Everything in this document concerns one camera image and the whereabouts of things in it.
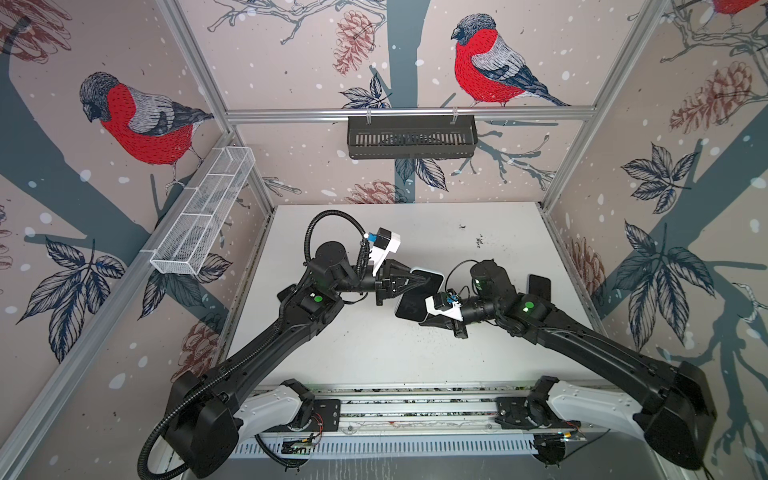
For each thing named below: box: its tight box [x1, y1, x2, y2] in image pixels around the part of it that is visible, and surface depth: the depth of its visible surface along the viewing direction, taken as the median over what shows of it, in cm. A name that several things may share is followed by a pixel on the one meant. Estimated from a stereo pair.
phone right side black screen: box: [529, 274, 551, 302], surface depth 99 cm
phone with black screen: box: [395, 278, 443, 322], surface depth 61 cm
